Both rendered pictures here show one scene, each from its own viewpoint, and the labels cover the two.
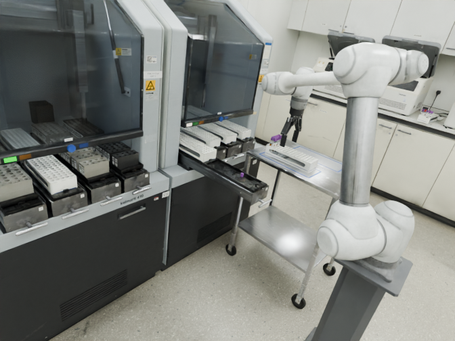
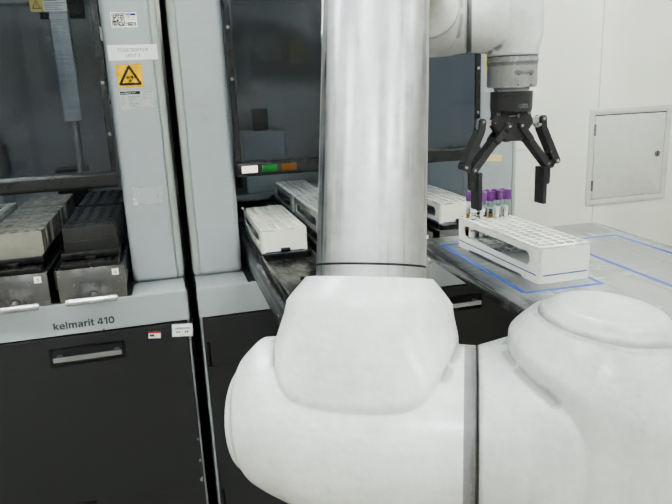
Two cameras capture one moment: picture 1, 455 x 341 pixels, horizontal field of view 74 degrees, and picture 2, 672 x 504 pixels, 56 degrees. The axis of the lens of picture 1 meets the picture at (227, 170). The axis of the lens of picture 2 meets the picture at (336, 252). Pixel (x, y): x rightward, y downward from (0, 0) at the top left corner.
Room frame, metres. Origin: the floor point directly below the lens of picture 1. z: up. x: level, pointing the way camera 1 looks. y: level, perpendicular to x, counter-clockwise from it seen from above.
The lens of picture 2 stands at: (0.51, -0.79, 1.15)
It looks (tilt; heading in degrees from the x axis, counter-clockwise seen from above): 14 degrees down; 38
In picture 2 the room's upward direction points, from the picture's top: 3 degrees counter-clockwise
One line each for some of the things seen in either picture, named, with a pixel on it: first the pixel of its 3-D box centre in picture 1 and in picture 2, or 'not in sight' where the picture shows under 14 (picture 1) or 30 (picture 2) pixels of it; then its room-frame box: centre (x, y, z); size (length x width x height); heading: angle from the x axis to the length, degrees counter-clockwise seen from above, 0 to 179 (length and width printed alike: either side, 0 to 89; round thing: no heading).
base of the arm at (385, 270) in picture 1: (377, 252); not in sight; (1.03, -0.68, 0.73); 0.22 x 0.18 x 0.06; 143
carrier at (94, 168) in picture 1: (95, 168); (15, 246); (1.13, 0.57, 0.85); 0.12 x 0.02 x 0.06; 143
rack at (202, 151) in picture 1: (191, 147); (273, 229); (1.57, 0.22, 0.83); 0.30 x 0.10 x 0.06; 53
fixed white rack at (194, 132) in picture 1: (198, 136); (324, 215); (1.76, 0.22, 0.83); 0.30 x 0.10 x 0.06; 53
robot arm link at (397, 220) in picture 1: (386, 228); (588, 426); (1.01, -0.66, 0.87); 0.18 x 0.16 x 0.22; 116
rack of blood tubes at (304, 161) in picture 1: (290, 156); (517, 243); (1.63, -0.35, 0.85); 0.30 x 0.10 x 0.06; 53
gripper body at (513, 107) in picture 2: (295, 116); (510, 115); (1.65, -0.32, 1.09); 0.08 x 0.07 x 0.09; 143
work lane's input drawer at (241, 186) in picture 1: (212, 168); (289, 271); (1.46, 0.08, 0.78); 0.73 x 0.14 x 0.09; 53
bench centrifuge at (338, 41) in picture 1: (347, 65); not in sight; (3.77, -1.17, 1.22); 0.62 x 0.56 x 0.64; 141
